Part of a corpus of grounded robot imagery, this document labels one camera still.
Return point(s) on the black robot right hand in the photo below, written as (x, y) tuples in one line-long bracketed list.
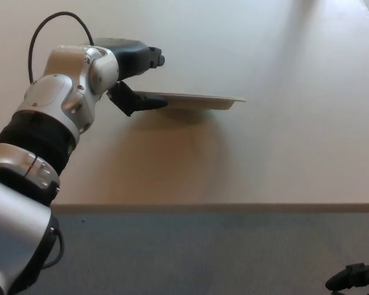
[(356, 276)]

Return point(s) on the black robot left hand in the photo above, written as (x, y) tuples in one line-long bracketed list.
[(132, 58)]

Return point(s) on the beige round paper plate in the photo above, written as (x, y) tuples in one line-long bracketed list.
[(200, 101)]

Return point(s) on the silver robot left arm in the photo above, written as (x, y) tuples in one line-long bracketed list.
[(49, 92)]

